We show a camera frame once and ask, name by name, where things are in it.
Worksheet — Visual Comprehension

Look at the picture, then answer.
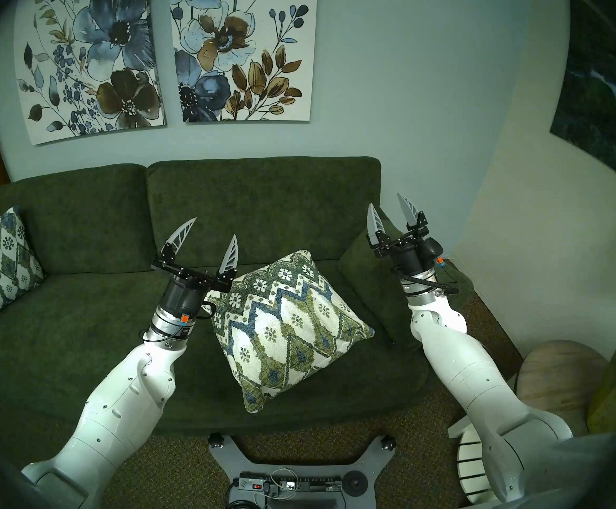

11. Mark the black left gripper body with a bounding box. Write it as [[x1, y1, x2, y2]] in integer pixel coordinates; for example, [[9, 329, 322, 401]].
[[152, 256, 234, 323]]

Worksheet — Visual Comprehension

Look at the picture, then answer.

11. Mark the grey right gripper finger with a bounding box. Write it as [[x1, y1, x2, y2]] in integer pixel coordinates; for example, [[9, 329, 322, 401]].
[[397, 193, 426, 234], [367, 203, 389, 249]]

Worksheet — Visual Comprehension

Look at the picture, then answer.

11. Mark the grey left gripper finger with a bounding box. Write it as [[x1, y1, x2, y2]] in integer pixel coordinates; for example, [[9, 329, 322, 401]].
[[161, 217, 197, 266], [218, 235, 238, 280]]

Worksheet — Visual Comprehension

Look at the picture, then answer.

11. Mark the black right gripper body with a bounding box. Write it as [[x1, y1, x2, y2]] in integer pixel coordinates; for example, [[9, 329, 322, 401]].
[[373, 228, 444, 275]]

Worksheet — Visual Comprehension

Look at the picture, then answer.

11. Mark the green white patterned cushion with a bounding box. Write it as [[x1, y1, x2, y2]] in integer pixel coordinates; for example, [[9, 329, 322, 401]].
[[0, 206, 45, 323], [205, 250, 376, 414]]

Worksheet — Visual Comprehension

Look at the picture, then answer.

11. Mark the dark green fabric sofa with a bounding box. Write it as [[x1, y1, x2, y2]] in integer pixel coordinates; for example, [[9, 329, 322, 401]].
[[0, 156, 475, 437]]

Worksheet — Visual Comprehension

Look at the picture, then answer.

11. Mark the round wooden side table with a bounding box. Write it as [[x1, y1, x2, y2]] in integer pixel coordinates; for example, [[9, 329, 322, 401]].
[[515, 339, 610, 437]]

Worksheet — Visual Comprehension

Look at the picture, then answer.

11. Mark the floral canvas with blue flowers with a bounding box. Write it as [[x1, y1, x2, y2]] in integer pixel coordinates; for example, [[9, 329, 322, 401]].
[[14, 0, 167, 146]]

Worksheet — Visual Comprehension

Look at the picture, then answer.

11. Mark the floral canvas with brown leaves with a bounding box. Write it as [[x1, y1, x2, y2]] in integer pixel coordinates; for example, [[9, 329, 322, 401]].
[[169, 0, 319, 124]]

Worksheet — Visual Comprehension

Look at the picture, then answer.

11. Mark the white slatted stool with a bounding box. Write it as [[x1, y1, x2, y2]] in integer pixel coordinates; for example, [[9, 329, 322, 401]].
[[448, 413, 504, 506]]

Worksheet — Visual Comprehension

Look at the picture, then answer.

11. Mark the black power strip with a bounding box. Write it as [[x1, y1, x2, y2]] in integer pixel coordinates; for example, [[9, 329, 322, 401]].
[[239, 473, 343, 495]]

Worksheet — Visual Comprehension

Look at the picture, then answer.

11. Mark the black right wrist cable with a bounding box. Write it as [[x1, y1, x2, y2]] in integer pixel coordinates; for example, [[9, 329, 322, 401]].
[[393, 267, 459, 296]]

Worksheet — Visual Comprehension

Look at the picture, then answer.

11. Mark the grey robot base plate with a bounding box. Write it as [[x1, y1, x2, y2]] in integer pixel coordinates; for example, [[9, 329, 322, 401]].
[[207, 433, 397, 509]]

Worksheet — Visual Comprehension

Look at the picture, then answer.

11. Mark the white thin base cable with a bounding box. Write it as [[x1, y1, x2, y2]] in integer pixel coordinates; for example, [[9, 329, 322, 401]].
[[268, 468, 298, 498]]

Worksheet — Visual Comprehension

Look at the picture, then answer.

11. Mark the waterfall landscape wall poster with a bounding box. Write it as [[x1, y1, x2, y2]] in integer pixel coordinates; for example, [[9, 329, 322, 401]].
[[550, 0, 616, 193]]

